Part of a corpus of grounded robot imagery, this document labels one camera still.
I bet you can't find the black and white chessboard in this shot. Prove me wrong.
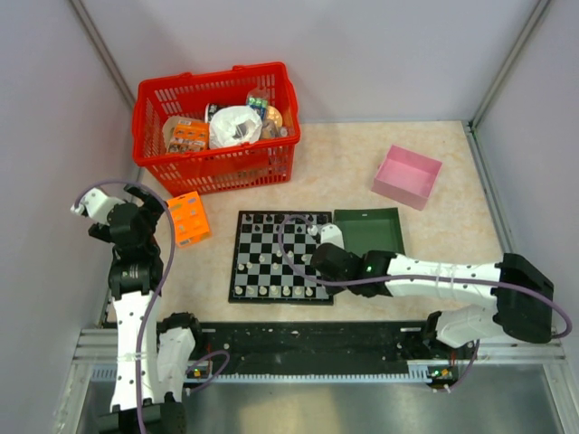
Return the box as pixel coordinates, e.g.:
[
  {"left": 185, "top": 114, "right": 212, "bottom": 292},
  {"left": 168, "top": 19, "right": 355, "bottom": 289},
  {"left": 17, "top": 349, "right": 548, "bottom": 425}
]
[{"left": 228, "top": 211, "right": 334, "bottom": 306}]

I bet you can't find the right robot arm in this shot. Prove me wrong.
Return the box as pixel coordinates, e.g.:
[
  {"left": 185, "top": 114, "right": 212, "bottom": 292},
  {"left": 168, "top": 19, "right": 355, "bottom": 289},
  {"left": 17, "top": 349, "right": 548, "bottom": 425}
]
[{"left": 308, "top": 223, "right": 554, "bottom": 358}]

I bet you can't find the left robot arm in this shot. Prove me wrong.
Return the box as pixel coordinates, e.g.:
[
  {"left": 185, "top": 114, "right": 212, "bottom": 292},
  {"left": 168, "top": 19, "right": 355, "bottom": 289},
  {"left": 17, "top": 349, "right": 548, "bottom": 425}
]
[{"left": 71, "top": 182, "right": 205, "bottom": 433}]

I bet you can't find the dark green tray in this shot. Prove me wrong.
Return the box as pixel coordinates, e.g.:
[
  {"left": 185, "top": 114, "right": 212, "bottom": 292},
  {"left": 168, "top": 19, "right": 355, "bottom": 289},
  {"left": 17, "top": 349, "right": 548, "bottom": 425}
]
[{"left": 334, "top": 208, "right": 405, "bottom": 257}]

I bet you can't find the orange snack box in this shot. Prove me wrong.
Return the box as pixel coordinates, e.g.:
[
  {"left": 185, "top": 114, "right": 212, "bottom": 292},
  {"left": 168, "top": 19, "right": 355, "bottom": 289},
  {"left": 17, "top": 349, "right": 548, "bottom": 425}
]
[{"left": 162, "top": 116, "right": 209, "bottom": 153}]

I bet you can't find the pink box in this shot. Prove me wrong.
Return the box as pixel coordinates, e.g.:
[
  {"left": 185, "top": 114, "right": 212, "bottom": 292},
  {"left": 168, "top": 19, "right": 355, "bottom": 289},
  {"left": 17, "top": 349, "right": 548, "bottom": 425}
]
[{"left": 371, "top": 145, "right": 442, "bottom": 211}]

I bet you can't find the red plastic shopping basket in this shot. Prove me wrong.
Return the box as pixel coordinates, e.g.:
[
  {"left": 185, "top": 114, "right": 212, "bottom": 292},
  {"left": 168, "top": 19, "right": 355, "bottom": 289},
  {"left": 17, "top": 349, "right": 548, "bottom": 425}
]
[{"left": 132, "top": 61, "right": 300, "bottom": 196}]

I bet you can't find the white plastic bag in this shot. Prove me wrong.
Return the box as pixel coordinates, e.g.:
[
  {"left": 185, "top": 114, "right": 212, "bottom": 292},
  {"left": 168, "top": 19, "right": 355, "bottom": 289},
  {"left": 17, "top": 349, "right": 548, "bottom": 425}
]
[{"left": 209, "top": 106, "right": 262, "bottom": 149}]

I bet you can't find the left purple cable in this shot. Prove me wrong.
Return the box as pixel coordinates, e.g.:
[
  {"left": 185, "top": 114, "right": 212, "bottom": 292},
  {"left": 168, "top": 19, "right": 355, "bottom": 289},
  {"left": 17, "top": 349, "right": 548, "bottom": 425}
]
[{"left": 71, "top": 179, "right": 231, "bottom": 434}]

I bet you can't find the purple cable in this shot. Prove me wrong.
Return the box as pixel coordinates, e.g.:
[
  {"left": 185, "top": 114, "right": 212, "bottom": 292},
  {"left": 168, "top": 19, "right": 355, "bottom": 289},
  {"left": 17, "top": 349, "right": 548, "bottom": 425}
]
[
  {"left": 276, "top": 214, "right": 574, "bottom": 393},
  {"left": 71, "top": 179, "right": 231, "bottom": 434}
]

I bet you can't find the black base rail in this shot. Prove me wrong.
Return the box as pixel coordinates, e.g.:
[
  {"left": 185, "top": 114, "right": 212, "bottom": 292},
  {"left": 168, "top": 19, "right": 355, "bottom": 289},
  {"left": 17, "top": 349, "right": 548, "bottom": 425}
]
[{"left": 153, "top": 319, "right": 494, "bottom": 376}]

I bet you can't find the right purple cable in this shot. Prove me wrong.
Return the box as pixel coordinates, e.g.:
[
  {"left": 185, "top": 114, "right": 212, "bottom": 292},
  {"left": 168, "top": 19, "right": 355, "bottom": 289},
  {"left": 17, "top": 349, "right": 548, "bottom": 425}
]
[{"left": 276, "top": 214, "right": 574, "bottom": 393}]

